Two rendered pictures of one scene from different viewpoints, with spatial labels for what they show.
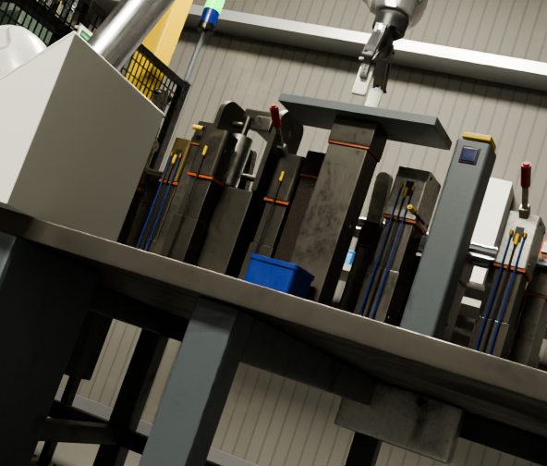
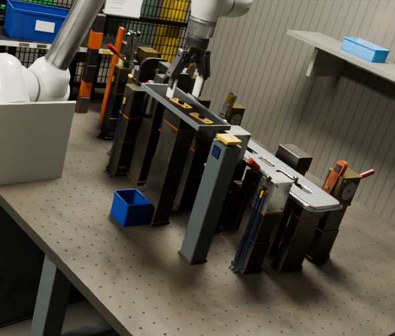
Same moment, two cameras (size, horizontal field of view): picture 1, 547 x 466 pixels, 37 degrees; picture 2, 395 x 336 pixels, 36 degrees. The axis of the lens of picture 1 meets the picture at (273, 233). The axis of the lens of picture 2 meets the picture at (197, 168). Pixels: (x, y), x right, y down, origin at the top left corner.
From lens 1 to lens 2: 1.51 m
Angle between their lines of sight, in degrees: 37
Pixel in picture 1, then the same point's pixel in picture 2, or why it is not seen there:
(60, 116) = not seen: outside the picture
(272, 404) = (331, 143)
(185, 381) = (45, 281)
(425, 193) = not seen: hidden behind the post
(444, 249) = (201, 207)
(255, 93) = not seen: outside the picture
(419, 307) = (189, 236)
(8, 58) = not seen: outside the picture
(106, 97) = (22, 118)
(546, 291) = (299, 215)
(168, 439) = (41, 304)
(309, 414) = (354, 153)
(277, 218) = not seen: hidden behind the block
